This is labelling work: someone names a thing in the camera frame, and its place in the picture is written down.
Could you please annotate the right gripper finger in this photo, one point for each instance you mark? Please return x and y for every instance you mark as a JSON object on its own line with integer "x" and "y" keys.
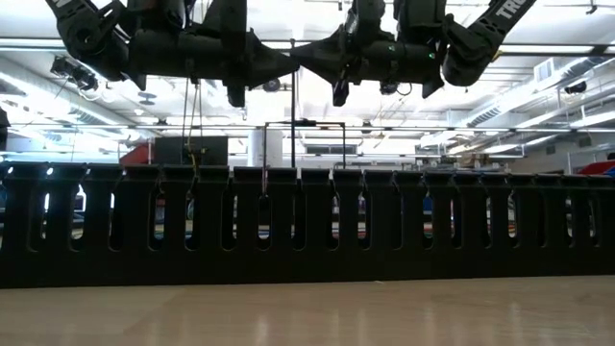
{"x": 327, "y": 45}
{"x": 327, "y": 65}

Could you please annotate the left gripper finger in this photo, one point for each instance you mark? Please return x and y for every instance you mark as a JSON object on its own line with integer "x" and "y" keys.
{"x": 269, "y": 53}
{"x": 269, "y": 72}

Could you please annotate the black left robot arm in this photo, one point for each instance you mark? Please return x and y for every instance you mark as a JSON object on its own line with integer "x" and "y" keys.
{"x": 158, "y": 53}

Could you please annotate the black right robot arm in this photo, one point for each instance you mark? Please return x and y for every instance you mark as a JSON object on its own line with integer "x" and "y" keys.
{"x": 461, "y": 57}

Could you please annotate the white round column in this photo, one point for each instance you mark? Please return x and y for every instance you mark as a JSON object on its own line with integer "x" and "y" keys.
{"x": 274, "y": 149}

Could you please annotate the black cabinet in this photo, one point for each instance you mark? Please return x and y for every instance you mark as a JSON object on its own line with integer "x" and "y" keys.
{"x": 211, "y": 149}

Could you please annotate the round ceiling fixture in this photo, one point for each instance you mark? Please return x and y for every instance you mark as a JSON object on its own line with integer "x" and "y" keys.
{"x": 147, "y": 95}

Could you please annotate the red machine cover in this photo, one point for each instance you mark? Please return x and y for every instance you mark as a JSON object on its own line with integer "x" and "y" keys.
{"x": 139, "y": 156}

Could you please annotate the black projector unit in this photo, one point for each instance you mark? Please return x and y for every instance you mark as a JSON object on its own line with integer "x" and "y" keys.
{"x": 72, "y": 72}

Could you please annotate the white air vent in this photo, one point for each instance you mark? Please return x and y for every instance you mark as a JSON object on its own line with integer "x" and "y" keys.
{"x": 544, "y": 71}

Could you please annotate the red and blue object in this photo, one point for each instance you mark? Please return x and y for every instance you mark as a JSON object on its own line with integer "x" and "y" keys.
{"x": 598, "y": 168}

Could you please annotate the round black camera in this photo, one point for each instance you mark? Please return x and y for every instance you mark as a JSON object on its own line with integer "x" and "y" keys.
{"x": 272, "y": 85}

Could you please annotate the black dome security camera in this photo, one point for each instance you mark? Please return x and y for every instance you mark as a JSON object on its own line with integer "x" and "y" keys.
{"x": 575, "y": 88}

